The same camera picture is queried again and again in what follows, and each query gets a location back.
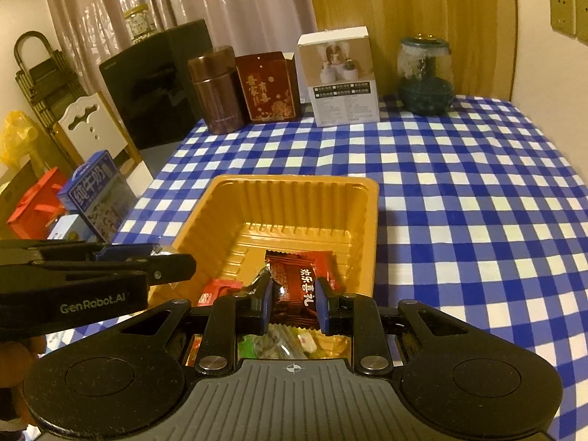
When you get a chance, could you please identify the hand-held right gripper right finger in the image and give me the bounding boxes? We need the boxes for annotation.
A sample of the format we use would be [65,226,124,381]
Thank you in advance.
[316,277,483,376]

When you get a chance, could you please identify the blue checkered tablecloth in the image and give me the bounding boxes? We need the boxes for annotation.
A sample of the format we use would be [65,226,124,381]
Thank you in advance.
[110,94,588,441]

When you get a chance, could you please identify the yellow plastic bag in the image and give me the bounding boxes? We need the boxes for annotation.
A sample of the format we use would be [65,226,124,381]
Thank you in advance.
[0,110,40,169]

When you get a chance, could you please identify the beige wall socket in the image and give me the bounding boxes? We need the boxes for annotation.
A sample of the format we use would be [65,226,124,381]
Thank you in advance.
[549,0,574,36]
[574,0,588,42]

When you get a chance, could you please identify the white product box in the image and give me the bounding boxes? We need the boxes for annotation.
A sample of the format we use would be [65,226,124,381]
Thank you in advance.
[296,26,380,128]

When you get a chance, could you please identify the black appliance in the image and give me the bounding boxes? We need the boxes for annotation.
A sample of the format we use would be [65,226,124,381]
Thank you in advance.
[98,19,214,150]

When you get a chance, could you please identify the orange plastic tray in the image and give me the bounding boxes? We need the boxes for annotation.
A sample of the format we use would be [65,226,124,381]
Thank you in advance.
[149,175,380,361]

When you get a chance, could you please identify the green sausage snack packet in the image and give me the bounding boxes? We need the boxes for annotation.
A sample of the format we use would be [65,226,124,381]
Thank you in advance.
[238,334,265,360]

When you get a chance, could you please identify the dark red candy packet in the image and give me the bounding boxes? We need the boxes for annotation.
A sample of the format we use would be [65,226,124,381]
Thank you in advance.
[243,249,337,330]

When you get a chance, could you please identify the red gift bag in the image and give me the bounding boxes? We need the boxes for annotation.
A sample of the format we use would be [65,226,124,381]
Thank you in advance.
[7,168,69,240]

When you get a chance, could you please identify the blue milk carton box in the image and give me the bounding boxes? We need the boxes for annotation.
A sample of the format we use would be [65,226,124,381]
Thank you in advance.
[57,151,139,242]

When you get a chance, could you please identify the brown cardboard box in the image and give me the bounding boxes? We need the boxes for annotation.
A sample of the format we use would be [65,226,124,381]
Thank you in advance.
[0,161,42,236]

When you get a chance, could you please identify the grey snack packet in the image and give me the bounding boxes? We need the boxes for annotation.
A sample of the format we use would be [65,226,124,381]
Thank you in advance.
[259,324,299,359]

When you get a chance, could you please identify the brown cylindrical canister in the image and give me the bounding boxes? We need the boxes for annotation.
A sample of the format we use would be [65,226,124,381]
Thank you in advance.
[187,45,245,135]

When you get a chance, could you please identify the wooden wardrobe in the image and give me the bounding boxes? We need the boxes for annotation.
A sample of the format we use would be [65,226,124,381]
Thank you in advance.
[303,0,522,102]

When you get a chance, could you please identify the dark red gift box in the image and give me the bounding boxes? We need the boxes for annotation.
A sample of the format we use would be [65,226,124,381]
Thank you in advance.
[235,51,303,124]

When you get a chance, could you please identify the dark folding rack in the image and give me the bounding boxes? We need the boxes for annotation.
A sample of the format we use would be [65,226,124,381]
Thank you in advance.
[14,31,84,135]

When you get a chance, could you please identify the red snack packet white label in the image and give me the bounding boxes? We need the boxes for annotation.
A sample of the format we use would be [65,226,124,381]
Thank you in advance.
[200,278,245,308]

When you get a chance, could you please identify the white chair backrest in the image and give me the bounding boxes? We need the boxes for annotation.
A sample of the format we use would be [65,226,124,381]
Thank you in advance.
[53,92,139,172]

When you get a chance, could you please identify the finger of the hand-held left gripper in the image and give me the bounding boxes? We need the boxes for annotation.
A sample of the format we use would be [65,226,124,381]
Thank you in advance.
[0,252,198,286]
[0,239,155,265]

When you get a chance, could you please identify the labelled glass jar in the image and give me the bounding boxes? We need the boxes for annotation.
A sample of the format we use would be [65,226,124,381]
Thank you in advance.
[124,4,155,40]

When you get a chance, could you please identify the person's left hand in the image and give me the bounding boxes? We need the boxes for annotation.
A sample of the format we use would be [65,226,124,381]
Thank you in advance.
[0,335,47,389]

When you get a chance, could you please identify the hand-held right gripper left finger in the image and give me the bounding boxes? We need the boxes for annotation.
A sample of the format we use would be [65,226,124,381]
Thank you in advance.
[108,279,274,376]

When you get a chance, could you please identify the teal glass jar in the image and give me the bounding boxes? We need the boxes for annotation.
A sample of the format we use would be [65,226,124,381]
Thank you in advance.
[397,34,455,116]

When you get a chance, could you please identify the sheer curtain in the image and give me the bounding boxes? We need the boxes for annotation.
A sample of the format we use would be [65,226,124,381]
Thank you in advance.
[41,0,318,83]

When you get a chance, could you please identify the white and blue box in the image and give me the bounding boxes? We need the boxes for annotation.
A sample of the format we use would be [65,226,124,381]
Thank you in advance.
[48,214,99,242]

